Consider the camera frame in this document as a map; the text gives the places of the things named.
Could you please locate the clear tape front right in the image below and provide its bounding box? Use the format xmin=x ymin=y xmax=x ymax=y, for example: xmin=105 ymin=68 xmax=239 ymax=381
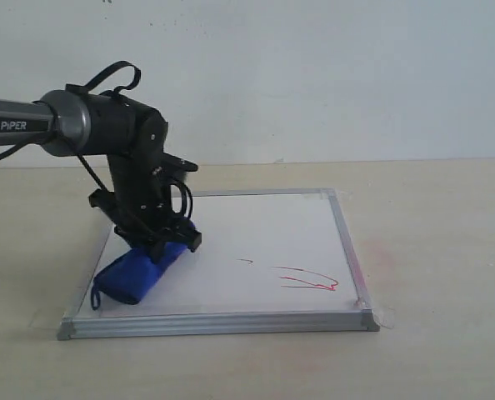
xmin=355 ymin=298 xmax=396 ymax=330

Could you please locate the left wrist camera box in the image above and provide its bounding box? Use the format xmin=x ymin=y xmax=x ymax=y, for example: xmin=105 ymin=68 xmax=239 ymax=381
xmin=160 ymin=152 xmax=198 ymax=183

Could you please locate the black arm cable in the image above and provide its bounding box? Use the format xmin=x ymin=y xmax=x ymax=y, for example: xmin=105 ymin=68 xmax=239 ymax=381
xmin=0 ymin=60 xmax=194 ymax=234

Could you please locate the blue cloth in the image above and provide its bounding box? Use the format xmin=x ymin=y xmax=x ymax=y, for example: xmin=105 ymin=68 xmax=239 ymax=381
xmin=89 ymin=242 xmax=188 ymax=311

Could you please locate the clear tape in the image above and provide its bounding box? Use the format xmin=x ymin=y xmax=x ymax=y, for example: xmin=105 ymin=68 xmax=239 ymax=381
xmin=302 ymin=188 xmax=353 ymax=201
xmin=355 ymin=298 xmax=396 ymax=330

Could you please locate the clear tape back right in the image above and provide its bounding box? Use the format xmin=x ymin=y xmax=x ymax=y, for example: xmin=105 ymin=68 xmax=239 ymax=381
xmin=302 ymin=188 xmax=353 ymax=201

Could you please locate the white board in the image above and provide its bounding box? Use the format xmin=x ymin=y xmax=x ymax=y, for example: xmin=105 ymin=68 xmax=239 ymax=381
xmin=57 ymin=189 xmax=379 ymax=340

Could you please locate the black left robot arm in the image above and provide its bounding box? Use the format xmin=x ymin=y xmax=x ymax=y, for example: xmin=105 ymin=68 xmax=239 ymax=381
xmin=0 ymin=86 xmax=202 ymax=261

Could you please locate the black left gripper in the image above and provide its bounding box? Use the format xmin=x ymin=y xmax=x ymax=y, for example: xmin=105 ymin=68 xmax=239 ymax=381
xmin=88 ymin=155 xmax=202 ymax=263

